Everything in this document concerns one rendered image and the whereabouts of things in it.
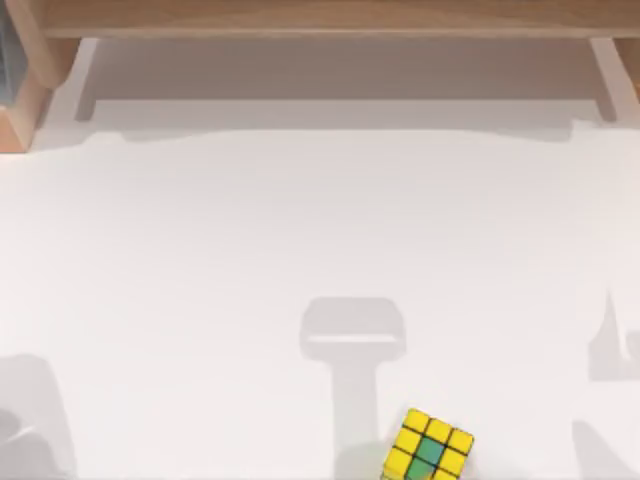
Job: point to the yellow and green puzzle cube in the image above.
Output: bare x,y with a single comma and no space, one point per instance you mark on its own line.
434,446

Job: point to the wooden shelf unit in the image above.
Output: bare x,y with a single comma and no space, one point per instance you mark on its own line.
320,17

